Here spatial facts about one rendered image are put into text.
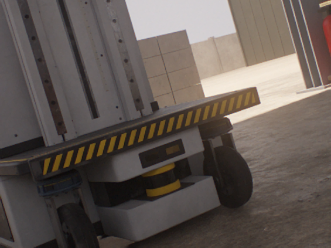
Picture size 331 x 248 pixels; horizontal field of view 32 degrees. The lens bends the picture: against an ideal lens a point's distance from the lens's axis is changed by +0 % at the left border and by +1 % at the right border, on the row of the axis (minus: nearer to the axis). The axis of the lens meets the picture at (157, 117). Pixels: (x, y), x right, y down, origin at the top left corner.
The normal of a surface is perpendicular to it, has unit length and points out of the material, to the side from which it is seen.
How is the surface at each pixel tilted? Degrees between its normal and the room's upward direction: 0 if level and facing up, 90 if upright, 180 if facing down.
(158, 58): 90
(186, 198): 90
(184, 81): 90
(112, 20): 90
